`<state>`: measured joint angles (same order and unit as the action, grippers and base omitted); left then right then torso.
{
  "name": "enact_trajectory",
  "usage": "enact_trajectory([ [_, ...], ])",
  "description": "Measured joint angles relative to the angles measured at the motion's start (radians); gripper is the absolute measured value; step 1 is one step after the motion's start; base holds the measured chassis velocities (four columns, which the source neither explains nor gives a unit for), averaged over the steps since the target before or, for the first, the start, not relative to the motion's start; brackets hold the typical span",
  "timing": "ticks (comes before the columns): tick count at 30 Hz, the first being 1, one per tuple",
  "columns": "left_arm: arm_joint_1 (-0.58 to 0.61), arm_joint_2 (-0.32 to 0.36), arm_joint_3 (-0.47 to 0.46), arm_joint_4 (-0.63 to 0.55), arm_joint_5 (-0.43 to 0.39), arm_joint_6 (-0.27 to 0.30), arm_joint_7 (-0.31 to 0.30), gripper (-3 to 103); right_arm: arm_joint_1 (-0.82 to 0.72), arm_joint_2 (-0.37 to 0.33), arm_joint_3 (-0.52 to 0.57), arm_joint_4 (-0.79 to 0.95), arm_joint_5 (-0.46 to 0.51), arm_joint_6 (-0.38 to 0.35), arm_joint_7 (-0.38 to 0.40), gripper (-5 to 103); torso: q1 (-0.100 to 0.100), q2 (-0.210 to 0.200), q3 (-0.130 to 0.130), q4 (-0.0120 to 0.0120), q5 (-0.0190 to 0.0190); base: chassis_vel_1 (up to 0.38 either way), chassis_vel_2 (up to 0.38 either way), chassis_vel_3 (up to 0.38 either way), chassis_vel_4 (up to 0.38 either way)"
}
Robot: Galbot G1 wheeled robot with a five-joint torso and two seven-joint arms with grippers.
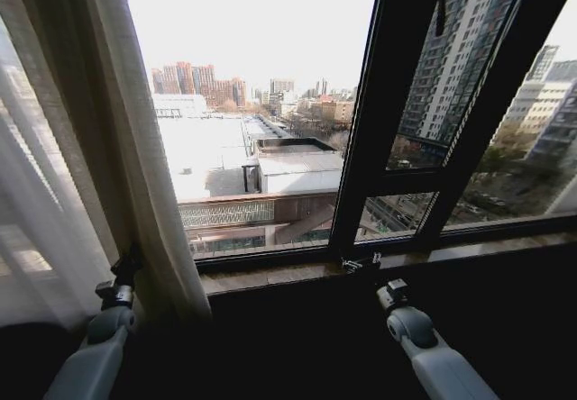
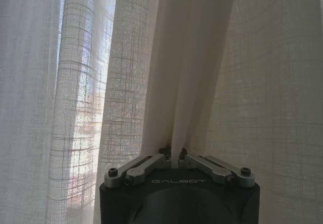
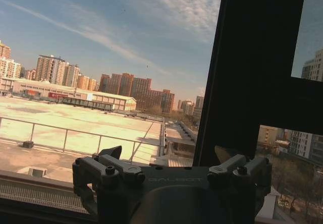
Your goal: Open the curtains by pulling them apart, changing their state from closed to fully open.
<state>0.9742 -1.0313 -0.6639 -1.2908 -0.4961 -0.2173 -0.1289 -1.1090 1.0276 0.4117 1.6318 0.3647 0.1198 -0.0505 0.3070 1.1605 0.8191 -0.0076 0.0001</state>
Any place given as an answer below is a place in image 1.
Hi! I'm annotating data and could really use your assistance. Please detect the beige linen curtain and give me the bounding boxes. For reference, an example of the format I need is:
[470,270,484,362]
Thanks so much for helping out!
[0,0,214,329]

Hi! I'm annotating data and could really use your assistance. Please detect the brown stone window sill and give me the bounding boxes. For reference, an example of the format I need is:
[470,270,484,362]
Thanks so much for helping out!
[197,224,577,296]

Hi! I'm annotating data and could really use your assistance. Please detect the sheer white curtain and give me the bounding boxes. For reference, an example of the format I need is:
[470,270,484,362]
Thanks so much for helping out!
[0,14,121,329]

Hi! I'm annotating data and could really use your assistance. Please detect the low white-roofed building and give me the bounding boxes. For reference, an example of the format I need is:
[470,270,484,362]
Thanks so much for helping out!
[151,93,346,257]

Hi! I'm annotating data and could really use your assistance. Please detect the red brick tower blocks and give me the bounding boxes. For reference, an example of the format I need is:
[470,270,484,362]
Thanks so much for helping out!
[151,60,248,108]

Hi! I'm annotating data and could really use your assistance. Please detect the tall grey apartment building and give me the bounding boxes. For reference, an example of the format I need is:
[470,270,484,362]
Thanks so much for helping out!
[398,0,534,150]

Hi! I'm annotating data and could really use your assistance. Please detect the black window frame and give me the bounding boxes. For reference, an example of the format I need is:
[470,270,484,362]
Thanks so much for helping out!
[191,0,577,276]

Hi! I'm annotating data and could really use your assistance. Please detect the brass window handle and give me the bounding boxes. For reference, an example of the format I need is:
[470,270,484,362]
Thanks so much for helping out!
[431,0,448,37]

